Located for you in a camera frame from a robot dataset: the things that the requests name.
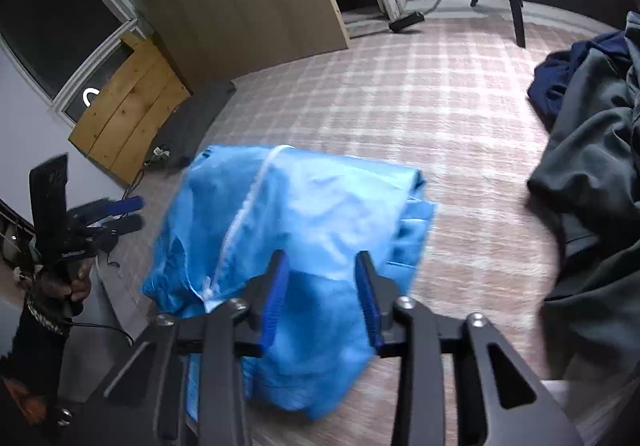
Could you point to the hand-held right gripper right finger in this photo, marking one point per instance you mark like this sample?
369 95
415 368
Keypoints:
370 306

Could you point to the person's left forearm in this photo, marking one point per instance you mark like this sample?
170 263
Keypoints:
35 361

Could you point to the wooden plank panel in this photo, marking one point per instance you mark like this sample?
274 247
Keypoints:
125 110

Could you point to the person's left hand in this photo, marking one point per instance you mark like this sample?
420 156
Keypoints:
80 286

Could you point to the navy garment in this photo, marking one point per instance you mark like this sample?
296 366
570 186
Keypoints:
555 80

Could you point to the blue jacket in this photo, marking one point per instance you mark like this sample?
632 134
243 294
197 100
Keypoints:
310 206

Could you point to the folded dark grey garment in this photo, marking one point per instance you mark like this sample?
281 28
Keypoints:
200 120

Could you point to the white cloth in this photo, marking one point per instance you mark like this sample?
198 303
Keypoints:
555 391

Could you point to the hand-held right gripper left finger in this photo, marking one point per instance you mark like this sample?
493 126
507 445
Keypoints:
272 301

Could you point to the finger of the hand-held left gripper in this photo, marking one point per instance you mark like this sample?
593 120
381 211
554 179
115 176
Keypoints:
125 225
125 205

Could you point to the black cylindrical adapter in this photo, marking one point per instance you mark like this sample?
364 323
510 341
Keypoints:
406 21

